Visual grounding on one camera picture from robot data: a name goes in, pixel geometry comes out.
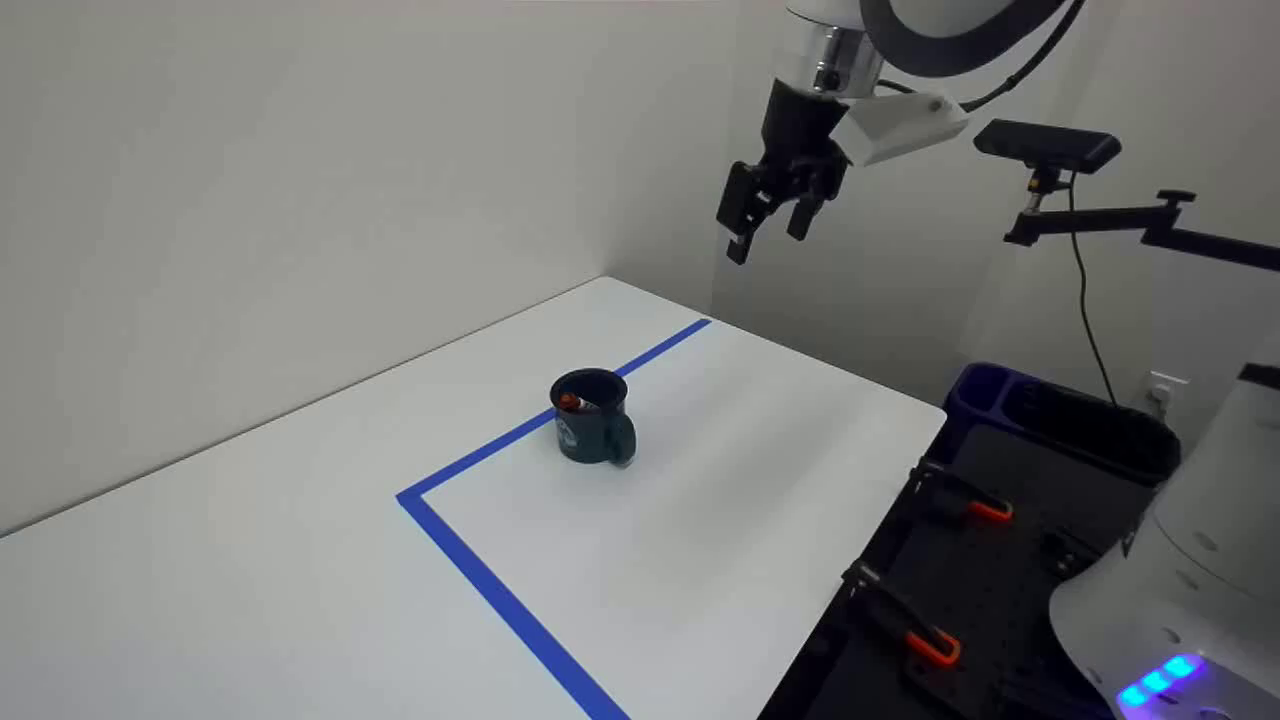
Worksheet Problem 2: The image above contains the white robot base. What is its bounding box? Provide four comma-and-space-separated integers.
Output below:
1049, 356, 1280, 720

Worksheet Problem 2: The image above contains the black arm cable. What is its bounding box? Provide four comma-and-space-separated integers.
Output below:
955, 0, 1093, 114

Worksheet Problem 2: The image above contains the thin black camera cable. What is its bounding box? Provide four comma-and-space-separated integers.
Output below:
1058, 181, 1122, 411

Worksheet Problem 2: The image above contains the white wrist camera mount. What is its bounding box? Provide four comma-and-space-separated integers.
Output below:
835, 88, 972, 172

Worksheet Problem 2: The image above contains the black clamp orange handle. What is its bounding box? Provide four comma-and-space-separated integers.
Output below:
904, 457, 1014, 533
839, 557, 966, 672

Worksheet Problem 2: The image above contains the black cart surface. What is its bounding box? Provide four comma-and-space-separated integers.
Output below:
755, 411, 1164, 720

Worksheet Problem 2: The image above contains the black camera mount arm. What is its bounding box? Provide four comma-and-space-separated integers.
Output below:
1000, 165, 1280, 275

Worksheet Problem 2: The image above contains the short blue tape strip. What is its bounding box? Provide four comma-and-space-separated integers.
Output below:
390, 489, 630, 720

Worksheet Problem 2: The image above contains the long blue tape strip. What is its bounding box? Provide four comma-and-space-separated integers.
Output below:
390, 317, 715, 513

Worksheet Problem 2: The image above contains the white wall outlet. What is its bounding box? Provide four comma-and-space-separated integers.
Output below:
1141, 366, 1190, 425

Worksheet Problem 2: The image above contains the dark teal mug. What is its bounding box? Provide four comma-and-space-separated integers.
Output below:
549, 366, 639, 469

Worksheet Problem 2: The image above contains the blue bin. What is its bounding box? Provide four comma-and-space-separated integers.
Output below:
945, 360, 1032, 432

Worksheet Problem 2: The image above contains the black exterior camera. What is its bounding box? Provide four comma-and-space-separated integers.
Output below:
972, 114, 1122, 181

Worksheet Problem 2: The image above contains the black bin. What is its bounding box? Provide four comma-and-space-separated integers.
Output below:
994, 375, 1184, 489

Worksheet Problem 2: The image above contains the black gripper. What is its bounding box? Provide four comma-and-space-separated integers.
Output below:
710, 75, 856, 266

